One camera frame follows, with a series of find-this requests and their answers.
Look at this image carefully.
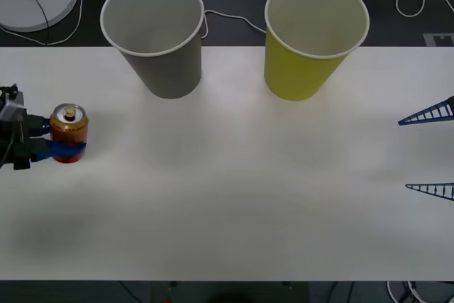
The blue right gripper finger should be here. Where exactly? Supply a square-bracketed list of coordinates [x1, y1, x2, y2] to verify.
[397, 95, 454, 127]
[405, 182, 454, 202]

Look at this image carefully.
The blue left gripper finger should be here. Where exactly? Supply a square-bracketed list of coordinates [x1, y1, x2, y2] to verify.
[25, 114, 52, 138]
[29, 138, 88, 162]

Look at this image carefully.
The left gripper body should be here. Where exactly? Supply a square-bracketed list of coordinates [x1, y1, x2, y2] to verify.
[0, 114, 33, 171]

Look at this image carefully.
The orange drink can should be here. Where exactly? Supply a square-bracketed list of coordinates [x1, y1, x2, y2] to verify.
[49, 103, 89, 165]

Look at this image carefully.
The grey marked floor plate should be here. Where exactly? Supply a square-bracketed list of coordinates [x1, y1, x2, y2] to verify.
[423, 33, 454, 47]

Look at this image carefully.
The grey plastic bin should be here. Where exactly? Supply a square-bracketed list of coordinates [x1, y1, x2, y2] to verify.
[99, 0, 206, 100]

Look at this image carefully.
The yellow-green plastic bin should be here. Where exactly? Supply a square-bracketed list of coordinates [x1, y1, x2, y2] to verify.
[263, 0, 370, 102]

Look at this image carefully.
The white cable bundle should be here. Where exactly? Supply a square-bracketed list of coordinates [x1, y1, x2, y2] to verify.
[385, 280, 432, 303]

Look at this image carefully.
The thin white looped cable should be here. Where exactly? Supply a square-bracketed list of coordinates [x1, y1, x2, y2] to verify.
[0, 0, 85, 47]

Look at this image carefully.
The white power strip cable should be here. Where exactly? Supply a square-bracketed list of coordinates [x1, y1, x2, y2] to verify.
[92, 0, 267, 40]

